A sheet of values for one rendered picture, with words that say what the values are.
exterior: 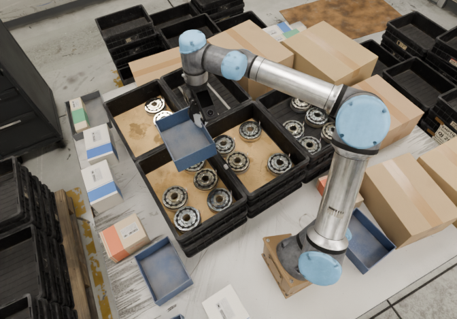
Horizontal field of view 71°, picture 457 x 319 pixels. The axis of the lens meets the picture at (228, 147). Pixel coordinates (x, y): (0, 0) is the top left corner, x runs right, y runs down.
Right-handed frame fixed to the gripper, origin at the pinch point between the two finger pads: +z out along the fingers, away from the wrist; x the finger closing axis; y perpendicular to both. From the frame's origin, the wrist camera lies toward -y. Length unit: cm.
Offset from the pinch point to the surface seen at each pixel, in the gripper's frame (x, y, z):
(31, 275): 95, 12, 81
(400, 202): -59, -48, 22
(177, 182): 13.5, 0.3, 30.5
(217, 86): -25, 45, 28
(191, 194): 10.3, -7.4, 30.2
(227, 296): 13, -48, 35
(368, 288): -36, -67, 40
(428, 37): -209, 59, 60
